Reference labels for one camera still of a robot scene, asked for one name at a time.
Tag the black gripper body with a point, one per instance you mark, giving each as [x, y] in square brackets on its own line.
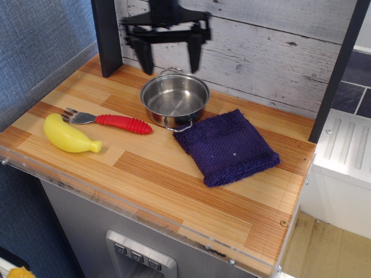
[166, 22]

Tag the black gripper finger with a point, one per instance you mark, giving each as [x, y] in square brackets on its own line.
[143, 52]
[194, 51]

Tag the blue purple terry cloth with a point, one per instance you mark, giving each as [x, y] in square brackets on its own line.
[227, 148]

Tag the stainless steel pot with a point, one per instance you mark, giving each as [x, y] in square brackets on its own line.
[174, 99]

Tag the yellow plastic banana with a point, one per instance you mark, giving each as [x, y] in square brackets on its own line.
[66, 137]

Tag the clear acrylic edge guard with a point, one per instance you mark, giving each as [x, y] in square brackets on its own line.
[244, 224]

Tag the white ribbed sink unit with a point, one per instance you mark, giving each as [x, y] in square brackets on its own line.
[337, 188]

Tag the silver dispenser button panel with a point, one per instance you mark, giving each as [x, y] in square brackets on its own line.
[131, 258]

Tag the yellow object bottom left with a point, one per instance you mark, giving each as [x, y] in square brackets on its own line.
[20, 273]

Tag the dark grey left post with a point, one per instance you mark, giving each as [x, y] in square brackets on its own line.
[106, 26]

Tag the dark grey post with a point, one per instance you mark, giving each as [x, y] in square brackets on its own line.
[345, 52]
[106, 26]

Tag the red handled metal fork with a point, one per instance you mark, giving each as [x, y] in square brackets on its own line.
[123, 122]

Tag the dark grey right post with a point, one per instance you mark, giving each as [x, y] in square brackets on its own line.
[345, 52]

